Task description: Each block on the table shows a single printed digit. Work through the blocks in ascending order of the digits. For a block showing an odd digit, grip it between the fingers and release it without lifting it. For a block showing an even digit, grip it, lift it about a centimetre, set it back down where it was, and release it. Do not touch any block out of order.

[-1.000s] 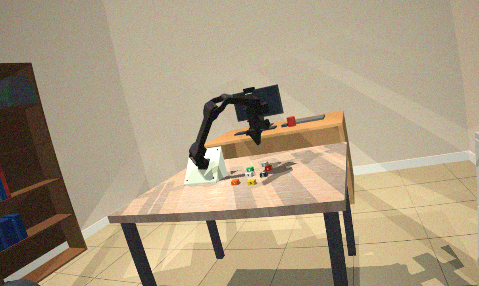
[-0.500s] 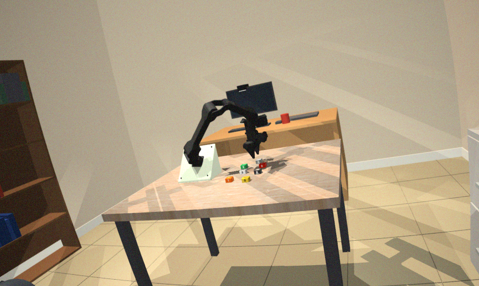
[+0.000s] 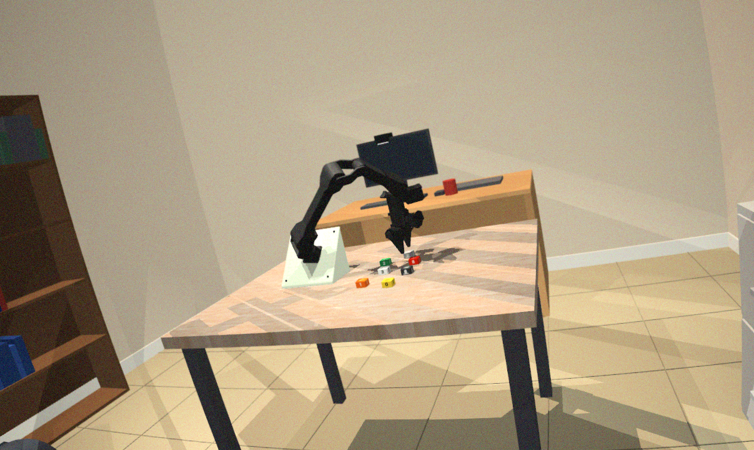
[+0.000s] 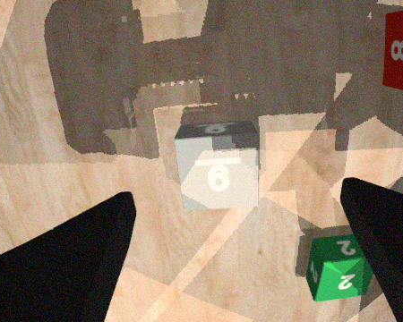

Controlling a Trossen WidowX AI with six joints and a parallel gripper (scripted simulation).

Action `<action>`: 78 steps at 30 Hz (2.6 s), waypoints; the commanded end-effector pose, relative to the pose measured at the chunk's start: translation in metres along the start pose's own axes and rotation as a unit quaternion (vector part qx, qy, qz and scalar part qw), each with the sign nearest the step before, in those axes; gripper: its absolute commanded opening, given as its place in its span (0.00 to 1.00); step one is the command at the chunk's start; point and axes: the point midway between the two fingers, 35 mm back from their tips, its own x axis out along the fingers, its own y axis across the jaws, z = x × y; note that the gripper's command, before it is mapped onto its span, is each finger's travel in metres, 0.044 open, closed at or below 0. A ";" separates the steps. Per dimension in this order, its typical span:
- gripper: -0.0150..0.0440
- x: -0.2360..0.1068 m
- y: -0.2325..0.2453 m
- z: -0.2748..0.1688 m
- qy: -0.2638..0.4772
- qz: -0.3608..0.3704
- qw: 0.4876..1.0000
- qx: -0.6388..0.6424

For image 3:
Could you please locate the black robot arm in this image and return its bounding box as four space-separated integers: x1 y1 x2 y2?
290 158 424 263

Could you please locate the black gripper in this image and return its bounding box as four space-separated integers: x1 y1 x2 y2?
385 207 414 254

